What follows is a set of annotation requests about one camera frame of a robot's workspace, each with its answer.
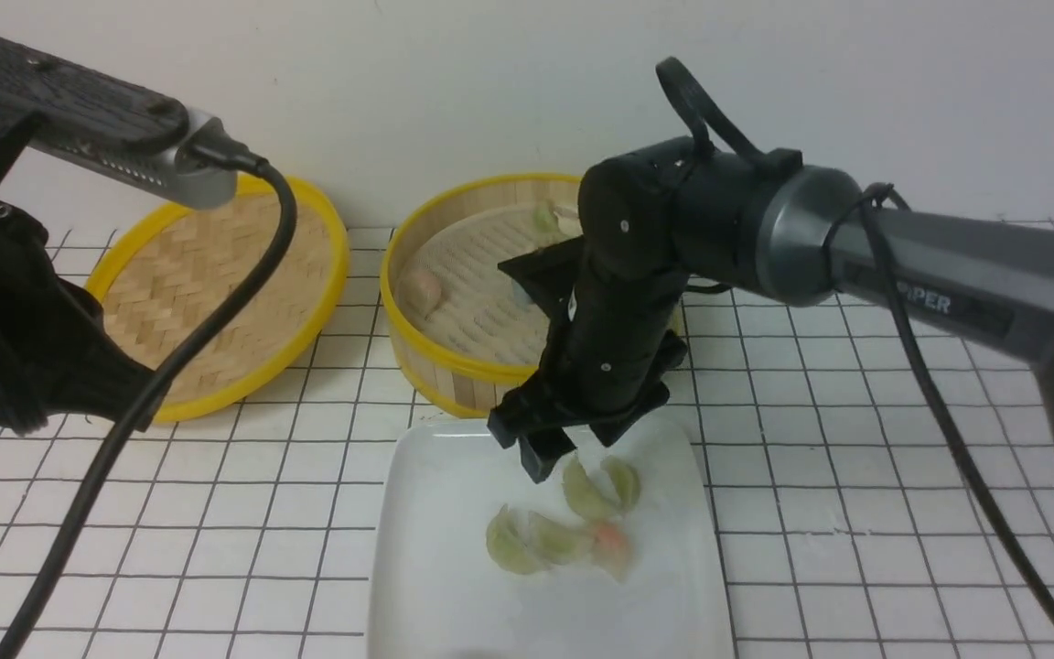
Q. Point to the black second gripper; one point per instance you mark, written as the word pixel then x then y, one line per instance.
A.
pixel 608 345

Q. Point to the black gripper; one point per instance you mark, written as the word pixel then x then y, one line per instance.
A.
pixel 55 357

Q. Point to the pale green dumpling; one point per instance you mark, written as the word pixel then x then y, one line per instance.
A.
pixel 625 480

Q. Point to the pink dumpling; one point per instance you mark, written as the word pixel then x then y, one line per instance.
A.
pixel 420 292
pixel 610 550

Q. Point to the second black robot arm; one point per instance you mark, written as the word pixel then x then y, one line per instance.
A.
pixel 763 222

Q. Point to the white square plate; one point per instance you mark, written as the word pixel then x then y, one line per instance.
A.
pixel 436 593

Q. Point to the white dumpling in steamer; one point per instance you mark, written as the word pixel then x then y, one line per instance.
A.
pixel 567 223

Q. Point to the yellow rimmed bamboo steamer basket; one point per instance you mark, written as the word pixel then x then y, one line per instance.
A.
pixel 487 336

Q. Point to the green dumpling in steamer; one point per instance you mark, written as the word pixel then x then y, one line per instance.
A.
pixel 544 218

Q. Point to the yellow rimmed bamboo steamer lid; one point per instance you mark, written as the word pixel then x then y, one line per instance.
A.
pixel 160 280

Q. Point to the pink dumpling in steamer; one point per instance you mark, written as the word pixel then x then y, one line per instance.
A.
pixel 420 292

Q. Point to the white checkered tablecloth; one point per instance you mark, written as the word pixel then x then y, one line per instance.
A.
pixel 844 528

